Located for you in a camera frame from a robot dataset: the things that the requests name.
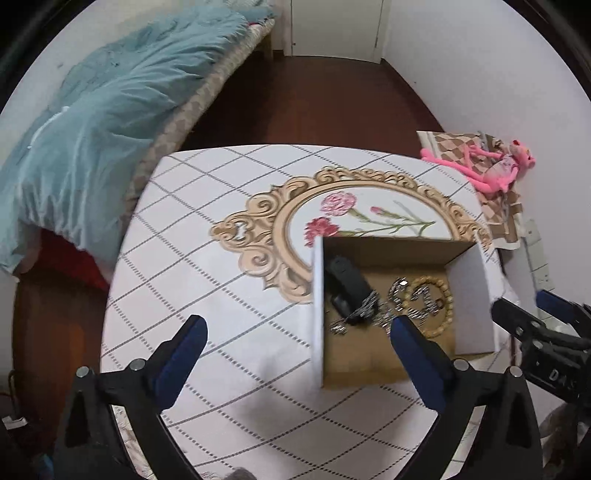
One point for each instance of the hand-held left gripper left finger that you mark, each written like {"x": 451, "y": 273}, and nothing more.
{"x": 180, "y": 364}

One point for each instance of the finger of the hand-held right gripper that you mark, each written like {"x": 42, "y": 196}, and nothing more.
{"x": 526, "y": 323}
{"x": 554, "y": 302}

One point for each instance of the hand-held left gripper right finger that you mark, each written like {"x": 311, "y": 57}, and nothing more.
{"x": 418, "y": 364}

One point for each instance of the cardboard box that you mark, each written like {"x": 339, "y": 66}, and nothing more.
{"x": 364, "y": 360}

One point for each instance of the black wristband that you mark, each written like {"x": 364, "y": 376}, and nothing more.
{"x": 346, "y": 279}

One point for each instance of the person's right forearm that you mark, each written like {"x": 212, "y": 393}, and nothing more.
{"x": 561, "y": 436}

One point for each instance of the white power strip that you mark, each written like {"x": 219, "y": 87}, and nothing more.
{"x": 538, "y": 258}

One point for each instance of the pink plush toy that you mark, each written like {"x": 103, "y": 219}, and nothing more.
{"x": 501, "y": 170}

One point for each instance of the red bed sheet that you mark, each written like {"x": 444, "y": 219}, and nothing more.
{"x": 69, "y": 263}

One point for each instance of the dark bag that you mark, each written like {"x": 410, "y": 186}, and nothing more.
{"x": 11, "y": 401}

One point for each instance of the bed with checkered mattress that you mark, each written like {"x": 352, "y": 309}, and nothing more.
{"x": 194, "y": 110}

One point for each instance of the white door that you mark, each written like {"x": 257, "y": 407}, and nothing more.
{"x": 337, "y": 25}

